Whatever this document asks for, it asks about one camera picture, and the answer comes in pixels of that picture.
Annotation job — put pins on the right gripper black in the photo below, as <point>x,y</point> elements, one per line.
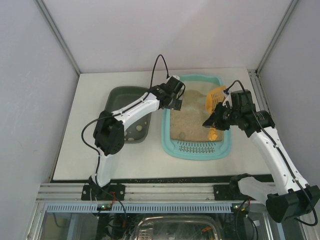
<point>217,118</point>

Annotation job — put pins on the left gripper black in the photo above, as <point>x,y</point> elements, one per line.
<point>173,104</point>

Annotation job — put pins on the orange litter scoop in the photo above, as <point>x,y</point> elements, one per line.
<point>214,97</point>

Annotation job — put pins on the teal litter box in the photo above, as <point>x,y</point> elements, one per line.
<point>182,133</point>

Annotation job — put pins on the grey plastic bin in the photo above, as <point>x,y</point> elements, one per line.
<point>122,96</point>

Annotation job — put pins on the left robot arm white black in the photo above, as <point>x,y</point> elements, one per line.
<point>109,132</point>

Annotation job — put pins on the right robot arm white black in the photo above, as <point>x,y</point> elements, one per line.
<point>291,196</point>

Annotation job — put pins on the metal basket below table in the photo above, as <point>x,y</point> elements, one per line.
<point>177,227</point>

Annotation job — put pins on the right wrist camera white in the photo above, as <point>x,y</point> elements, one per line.
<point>227,102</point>

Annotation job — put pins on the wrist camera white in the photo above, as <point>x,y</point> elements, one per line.
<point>176,77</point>
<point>227,102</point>

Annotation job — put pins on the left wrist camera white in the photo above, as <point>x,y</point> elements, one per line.
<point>176,77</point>

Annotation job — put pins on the aluminium right side rail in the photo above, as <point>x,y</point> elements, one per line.
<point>262,100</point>

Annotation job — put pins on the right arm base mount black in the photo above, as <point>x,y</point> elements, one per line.
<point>228,192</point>

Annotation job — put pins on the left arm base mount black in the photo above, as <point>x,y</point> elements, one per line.
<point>91,191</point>

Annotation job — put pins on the aluminium rail frame front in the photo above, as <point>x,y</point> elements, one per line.
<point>138,192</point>

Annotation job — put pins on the blue slotted cable duct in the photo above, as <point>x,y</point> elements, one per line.
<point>136,208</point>

